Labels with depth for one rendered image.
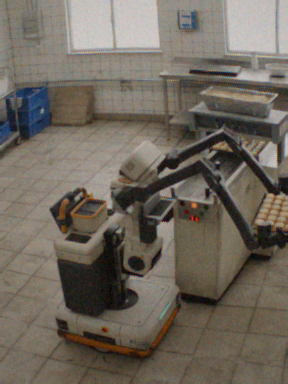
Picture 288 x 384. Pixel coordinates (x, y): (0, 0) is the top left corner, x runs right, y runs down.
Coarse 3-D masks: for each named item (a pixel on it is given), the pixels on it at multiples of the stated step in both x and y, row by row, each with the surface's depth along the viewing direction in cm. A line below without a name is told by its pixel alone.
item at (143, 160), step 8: (144, 144) 309; (152, 144) 313; (136, 152) 300; (144, 152) 303; (152, 152) 308; (160, 152) 313; (128, 160) 301; (136, 160) 299; (144, 160) 299; (152, 160) 303; (160, 160) 308; (120, 168) 306; (128, 168) 303; (136, 168) 301; (144, 168) 300; (152, 168) 300; (128, 176) 305; (136, 176) 303; (144, 176) 302
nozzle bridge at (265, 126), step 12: (192, 108) 420; (204, 108) 419; (192, 120) 416; (204, 120) 421; (228, 120) 410; (240, 120) 396; (252, 120) 391; (264, 120) 389; (276, 120) 389; (204, 132) 437; (240, 132) 406; (252, 132) 404; (264, 132) 399; (276, 132) 385; (276, 144) 389
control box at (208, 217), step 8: (184, 200) 359; (192, 200) 357; (200, 200) 355; (184, 208) 361; (192, 208) 358; (200, 208) 355; (208, 208) 352; (184, 216) 364; (200, 216) 358; (208, 216) 355
